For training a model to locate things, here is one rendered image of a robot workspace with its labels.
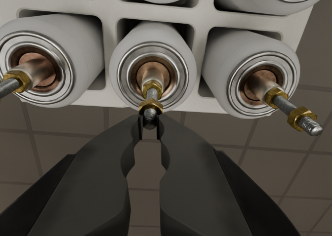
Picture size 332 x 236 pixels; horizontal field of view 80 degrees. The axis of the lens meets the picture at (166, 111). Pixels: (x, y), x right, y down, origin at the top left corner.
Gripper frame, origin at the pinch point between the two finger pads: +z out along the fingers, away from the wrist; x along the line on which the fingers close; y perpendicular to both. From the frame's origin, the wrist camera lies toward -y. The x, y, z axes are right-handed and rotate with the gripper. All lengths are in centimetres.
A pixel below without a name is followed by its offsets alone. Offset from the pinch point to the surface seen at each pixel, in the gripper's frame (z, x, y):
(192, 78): 9.7, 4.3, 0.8
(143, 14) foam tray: 16.6, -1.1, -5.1
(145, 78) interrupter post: 6.9, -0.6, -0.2
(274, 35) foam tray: 18.3, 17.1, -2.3
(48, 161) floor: 35, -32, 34
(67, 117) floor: 34.7, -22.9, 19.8
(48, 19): 11.4, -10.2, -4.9
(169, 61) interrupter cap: 9.2, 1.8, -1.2
